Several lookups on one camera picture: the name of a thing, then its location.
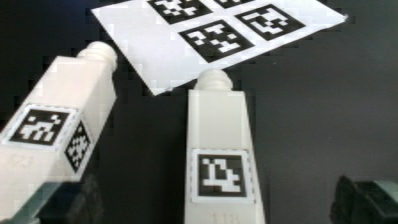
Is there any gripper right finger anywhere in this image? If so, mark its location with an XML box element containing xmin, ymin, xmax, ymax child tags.
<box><xmin>331</xmin><ymin>176</ymin><xmax>398</xmax><ymax>224</ymax></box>

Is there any white leg with peg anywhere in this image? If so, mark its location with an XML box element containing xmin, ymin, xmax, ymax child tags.
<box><xmin>0</xmin><ymin>41</ymin><xmax>118</xmax><ymax>224</ymax></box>

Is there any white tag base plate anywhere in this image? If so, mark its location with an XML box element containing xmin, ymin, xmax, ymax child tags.
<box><xmin>93</xmin><ymin>0</ymin><xmax>347</xmax><ymax>94</ymax></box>

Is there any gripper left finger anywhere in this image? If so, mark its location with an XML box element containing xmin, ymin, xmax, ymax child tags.
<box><xmin>0</xmin><ymin>175</ymin><xmax>104</xmax><ymax>224</ymax></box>

